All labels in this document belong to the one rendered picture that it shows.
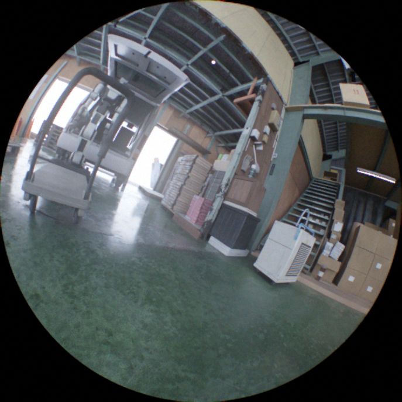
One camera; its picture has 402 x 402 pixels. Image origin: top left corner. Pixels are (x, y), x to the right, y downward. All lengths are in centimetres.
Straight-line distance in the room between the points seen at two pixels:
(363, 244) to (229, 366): 252
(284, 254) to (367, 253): 184
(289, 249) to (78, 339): 130
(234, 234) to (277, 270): 57
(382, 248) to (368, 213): 252
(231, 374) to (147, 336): 27
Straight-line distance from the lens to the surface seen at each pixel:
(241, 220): 148
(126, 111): 74
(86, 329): 46
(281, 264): 126
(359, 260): 274
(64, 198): 73
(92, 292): 55
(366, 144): 383
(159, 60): 195
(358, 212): 518
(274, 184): 241
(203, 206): 195
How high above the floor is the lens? 41
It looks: level
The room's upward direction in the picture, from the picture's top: 24 degrees clockwise
